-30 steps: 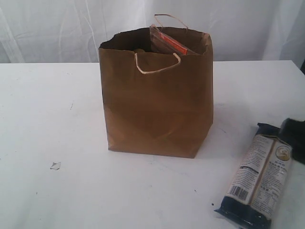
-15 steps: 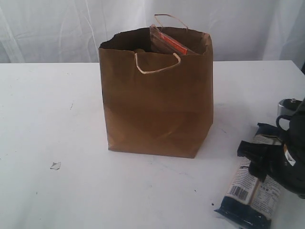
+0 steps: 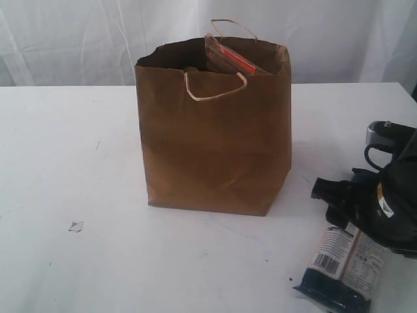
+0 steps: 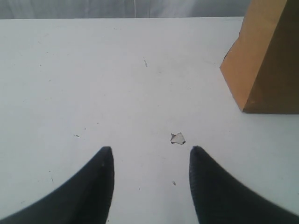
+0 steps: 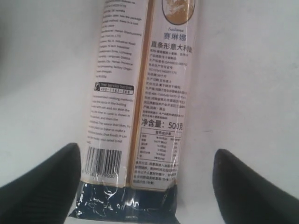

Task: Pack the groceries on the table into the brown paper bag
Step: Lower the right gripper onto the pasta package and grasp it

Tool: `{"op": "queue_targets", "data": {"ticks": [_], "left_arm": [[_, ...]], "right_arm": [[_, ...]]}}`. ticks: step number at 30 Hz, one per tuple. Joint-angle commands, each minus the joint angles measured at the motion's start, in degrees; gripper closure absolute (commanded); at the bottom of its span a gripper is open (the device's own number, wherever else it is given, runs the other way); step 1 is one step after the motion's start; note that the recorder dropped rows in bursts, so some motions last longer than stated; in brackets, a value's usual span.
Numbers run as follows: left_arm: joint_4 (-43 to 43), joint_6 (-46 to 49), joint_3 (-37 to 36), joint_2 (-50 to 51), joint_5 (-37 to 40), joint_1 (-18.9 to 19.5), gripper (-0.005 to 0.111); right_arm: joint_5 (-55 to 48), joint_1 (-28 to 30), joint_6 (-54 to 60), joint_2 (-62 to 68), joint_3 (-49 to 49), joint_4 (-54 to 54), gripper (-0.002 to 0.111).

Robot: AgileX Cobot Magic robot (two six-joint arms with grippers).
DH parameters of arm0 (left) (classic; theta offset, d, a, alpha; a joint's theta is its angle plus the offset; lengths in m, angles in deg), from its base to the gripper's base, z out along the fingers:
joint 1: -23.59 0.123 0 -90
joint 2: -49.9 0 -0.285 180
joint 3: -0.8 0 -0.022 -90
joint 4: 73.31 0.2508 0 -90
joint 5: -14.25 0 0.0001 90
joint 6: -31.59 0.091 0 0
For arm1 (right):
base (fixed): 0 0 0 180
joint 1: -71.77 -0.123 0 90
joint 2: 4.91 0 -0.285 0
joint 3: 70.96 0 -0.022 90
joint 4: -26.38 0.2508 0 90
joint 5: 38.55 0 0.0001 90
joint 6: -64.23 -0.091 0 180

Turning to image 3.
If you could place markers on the white curtain backdrop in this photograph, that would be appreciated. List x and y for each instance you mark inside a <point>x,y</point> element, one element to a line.
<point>99,42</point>

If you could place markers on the brown kraft stand-up pouch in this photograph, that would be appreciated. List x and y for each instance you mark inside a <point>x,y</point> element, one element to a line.
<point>220,58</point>

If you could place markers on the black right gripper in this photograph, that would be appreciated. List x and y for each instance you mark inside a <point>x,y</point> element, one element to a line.
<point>381,203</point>

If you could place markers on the small torn paper scrap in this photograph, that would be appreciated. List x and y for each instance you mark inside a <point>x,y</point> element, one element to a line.
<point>76,227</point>

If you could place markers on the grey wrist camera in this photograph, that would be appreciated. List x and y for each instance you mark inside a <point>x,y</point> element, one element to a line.
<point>388,134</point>

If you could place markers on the brown paper shopping bag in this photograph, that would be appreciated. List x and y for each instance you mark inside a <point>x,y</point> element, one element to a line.
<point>212,141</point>

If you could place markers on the dark blue noodle package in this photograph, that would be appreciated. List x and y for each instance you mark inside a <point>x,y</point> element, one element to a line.
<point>344,271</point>

